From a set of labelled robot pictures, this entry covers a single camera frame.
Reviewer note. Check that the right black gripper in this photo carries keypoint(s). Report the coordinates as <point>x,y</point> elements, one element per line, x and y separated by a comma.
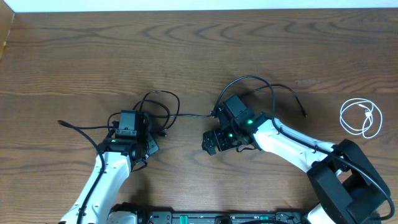
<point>218,135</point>

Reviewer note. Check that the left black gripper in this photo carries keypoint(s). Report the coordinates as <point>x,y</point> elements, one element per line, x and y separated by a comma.
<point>153,145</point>

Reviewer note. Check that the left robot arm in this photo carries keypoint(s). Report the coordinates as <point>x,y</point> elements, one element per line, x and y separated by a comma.
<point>129,143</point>

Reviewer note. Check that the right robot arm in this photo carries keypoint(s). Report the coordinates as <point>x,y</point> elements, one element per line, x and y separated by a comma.
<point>348,187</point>

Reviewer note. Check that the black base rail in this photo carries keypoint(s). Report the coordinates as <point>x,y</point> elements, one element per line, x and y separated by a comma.
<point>217,217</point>

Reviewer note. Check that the cardboard panel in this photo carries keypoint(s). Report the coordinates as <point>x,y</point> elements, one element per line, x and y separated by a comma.
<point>6,20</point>

